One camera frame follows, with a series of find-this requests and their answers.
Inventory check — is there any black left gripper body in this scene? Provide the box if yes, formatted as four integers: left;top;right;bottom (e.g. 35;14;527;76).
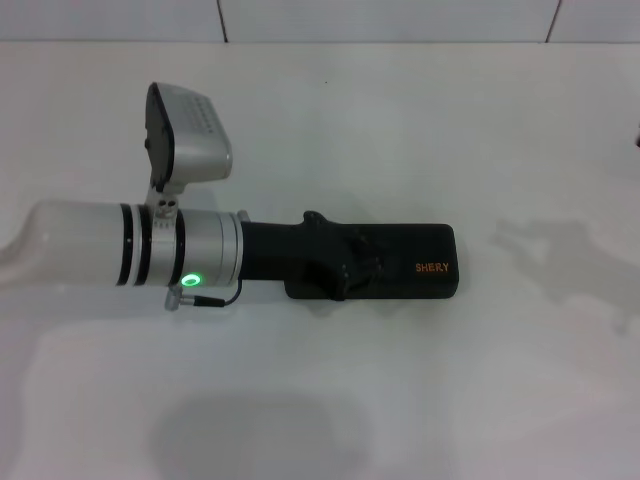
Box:
241;209;362;302

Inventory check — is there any black glasses case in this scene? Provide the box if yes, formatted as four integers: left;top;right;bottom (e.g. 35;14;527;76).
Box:
284;222;462;302

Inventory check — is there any left wrist cable with plug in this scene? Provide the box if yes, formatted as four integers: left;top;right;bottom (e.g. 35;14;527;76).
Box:
163;276;245;313

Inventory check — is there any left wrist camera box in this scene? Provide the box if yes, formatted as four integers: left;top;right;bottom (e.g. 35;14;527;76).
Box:
144;82;235;232

